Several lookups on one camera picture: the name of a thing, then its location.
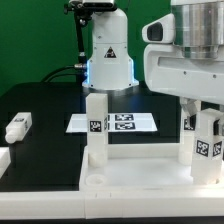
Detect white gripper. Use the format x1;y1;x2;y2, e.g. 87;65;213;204
144;44;224;136

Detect white desk top tray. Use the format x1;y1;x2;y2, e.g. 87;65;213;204
79;143;224;197

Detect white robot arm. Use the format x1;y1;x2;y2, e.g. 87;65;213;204
83;0;224;117

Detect white marker sheet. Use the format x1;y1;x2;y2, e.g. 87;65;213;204
66;113;157;133

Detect white front fence bar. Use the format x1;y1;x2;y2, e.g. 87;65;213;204
0;189;224;220

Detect white left fence block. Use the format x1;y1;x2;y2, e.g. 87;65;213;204
0;147;11;178

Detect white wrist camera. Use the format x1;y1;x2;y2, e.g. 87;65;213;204
142;13;175;44

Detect black cables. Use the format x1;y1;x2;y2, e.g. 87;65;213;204
40;65;88;84

